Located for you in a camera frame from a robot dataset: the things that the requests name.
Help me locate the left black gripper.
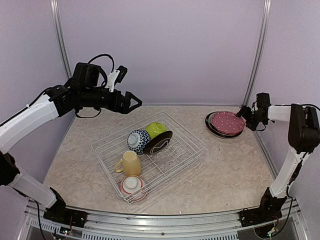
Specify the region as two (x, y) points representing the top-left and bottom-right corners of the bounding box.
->
(80, 87), (143, 114)

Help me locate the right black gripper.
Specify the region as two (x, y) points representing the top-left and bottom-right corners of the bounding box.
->
(236, 105), (267, 131)

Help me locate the pink speckled plate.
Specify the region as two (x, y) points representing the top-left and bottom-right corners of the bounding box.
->
(211, 111), (246, 135)

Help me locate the light teal plate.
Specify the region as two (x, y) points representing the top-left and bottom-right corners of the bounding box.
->
(209, 113), (245, 137)

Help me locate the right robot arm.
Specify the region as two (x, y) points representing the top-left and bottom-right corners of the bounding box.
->
(236, 92), (320, 222)

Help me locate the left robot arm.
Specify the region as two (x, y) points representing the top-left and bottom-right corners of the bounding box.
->
(0, 60), (143, 223)

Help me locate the green bowl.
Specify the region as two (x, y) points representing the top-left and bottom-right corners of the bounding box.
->
(145, 122), (167, 139)

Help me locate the blue white patterned bowl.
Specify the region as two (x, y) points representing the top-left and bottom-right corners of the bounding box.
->
(126, 129), (152, 155)

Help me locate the small black plate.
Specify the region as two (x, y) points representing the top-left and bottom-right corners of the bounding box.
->
(143, 130), (173, 155)

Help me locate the yellow mug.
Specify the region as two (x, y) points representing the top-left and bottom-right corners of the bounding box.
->
(114, 150), (142, 177)

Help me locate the white bowl red rim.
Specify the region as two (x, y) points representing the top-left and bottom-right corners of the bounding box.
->
(120, 175), (148, 203)

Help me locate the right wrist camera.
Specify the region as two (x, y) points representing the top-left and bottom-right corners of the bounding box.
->
(251, 101), (259, 112)

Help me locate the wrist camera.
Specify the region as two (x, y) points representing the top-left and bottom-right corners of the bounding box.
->
(106, 65), (128, 93)
(251, 101), (259, 112)

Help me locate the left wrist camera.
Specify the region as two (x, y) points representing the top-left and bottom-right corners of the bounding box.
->
(106, 65), (128, 93)

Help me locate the right aluminium frame post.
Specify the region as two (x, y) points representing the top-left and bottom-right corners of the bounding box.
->
(242, 0), (272, 106)

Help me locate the white wire dish rack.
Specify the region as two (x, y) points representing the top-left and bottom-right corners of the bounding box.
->
(91, 112), (205, 204)

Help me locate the aluminium front rail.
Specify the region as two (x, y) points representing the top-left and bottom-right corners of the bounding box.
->
(17, 200), (310, 240)

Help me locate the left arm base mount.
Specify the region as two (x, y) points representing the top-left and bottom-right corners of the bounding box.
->
(43, 203), (88, 228)

